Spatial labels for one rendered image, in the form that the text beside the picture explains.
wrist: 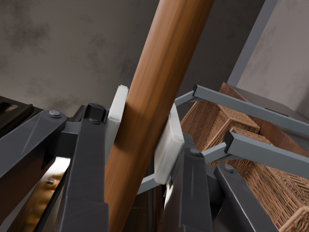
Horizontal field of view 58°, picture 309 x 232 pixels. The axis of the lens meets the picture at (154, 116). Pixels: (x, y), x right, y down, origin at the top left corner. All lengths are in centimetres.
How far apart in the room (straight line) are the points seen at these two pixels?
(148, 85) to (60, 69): 319
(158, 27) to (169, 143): 6
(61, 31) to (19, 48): 51
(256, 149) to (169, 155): 53
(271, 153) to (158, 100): 55
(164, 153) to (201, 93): 95
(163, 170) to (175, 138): 2
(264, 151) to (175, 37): 55
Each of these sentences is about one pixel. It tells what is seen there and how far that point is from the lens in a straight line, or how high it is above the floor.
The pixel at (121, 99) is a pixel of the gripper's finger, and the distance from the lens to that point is 18.
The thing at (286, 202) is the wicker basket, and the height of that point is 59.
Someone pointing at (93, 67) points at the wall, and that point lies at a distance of 325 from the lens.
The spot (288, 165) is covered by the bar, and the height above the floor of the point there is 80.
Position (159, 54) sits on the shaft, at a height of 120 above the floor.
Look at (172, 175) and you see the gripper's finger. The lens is 16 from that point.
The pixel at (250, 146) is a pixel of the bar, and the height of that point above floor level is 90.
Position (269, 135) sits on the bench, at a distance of 126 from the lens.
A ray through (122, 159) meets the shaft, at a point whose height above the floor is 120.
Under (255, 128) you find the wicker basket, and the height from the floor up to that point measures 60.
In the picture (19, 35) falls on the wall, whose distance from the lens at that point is 343.
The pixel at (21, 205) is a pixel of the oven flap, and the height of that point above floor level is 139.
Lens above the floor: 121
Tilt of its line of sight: 8 degrees down
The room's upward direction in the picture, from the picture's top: 72 degrees counter-clockwise
